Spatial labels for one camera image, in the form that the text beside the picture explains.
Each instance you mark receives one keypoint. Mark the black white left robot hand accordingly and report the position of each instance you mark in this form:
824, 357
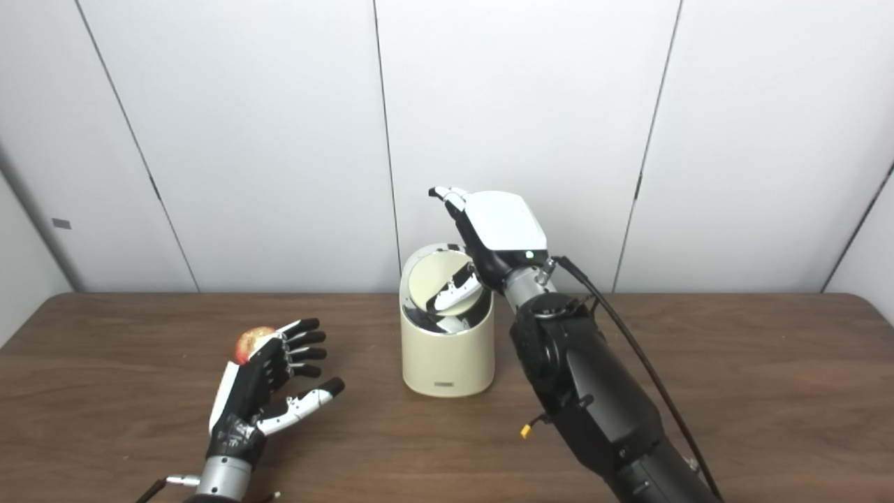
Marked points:
248, 384

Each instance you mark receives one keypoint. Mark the red apple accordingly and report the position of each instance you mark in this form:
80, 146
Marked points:
253, 341

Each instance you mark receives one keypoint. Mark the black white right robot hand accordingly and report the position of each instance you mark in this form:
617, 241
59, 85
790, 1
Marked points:
499, 223

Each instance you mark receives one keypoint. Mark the small grey wall tag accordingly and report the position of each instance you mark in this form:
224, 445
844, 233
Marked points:
61, 223

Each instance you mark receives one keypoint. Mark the cream-colored round bin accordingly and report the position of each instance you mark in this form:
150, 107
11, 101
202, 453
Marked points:
447, 360

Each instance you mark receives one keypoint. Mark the cream round bin lid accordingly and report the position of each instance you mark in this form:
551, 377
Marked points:
429, 279

